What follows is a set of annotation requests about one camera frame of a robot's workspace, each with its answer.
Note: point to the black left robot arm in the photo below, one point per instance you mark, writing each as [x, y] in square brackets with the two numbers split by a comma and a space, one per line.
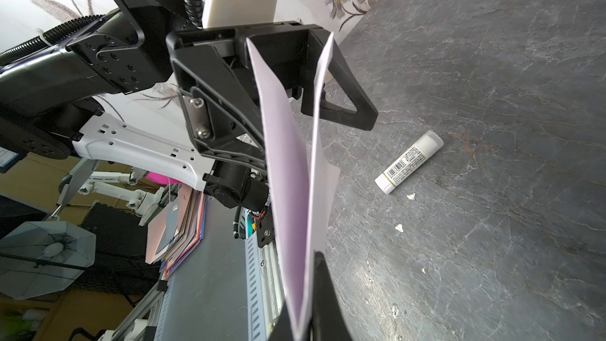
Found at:
[49, 84]

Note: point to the white floral letter paper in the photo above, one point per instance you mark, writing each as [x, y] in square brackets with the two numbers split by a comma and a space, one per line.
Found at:
[290, 189]

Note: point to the white slotted cable duct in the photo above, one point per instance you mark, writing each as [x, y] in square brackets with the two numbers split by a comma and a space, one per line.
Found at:
[264, 289]

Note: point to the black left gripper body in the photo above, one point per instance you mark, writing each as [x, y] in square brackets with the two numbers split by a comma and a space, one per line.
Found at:
[215, 66]

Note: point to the white glue stick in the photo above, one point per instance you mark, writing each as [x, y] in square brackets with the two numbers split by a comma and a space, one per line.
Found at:
[405, 165]

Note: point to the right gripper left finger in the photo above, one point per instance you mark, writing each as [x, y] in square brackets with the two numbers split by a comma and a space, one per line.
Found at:
[282, 329]

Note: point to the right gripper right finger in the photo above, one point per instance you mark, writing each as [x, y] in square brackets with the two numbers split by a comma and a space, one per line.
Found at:
[327, 322]

